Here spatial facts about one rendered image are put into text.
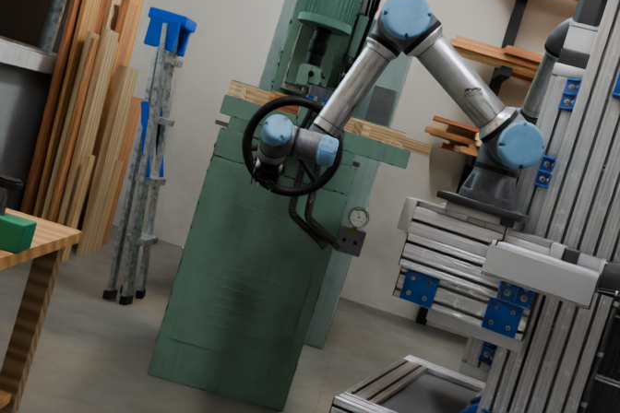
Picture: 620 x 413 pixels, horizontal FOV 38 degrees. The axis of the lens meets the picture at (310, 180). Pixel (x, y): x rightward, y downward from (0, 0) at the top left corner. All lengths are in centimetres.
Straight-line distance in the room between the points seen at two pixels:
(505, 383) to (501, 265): 46
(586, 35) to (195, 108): 314
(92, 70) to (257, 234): 158
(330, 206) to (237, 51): 268
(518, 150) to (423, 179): 302
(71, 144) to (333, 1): 164
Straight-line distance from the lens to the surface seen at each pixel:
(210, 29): 540
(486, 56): 487
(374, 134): 294
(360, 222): 273
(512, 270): 224
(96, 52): 411
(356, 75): 235
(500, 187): 238
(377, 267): 528
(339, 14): 288
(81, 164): 415
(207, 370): 287
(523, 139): 224
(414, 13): 221
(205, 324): 283
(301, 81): 288
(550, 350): 257
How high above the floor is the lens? 86
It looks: 3 degrees down
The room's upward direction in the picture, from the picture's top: 17 degrees clockwise
